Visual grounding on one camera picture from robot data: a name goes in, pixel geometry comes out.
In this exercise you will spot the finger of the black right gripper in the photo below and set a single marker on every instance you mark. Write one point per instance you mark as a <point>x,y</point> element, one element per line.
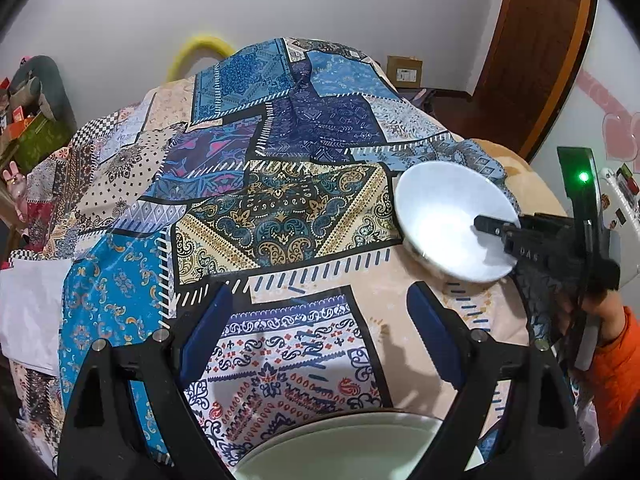
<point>493,226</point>

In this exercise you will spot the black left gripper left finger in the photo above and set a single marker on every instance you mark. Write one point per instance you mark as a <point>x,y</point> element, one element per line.
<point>102,436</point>

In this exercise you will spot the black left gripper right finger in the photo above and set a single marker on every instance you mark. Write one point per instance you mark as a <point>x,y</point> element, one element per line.
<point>511,417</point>

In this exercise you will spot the white bowl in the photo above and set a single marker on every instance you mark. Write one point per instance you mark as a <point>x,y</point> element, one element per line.
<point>436,204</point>

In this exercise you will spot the mint green bowl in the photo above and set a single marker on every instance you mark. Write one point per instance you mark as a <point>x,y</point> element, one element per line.
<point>374,445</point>

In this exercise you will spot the orange sleeve forearm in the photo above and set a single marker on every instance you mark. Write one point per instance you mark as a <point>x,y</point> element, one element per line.
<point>614,378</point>

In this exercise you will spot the right hand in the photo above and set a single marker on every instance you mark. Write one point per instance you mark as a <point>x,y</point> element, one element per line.
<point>608,307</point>

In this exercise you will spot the white folded cloth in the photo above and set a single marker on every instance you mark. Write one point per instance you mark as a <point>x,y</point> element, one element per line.
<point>31,310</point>

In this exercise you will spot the cardboard box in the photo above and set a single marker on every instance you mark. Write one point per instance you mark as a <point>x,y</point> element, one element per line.
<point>404,72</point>

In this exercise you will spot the patchwork patterned bedspread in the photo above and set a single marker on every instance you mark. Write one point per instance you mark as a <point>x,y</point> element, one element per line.
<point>274,173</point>

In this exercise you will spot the brown wooden door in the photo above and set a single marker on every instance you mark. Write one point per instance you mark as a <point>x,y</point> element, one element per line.
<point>535,50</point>

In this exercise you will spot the green box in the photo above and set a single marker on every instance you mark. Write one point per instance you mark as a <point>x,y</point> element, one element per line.
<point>40,139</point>

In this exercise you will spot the yellow hoop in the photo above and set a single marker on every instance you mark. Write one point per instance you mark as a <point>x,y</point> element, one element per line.
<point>197,47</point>

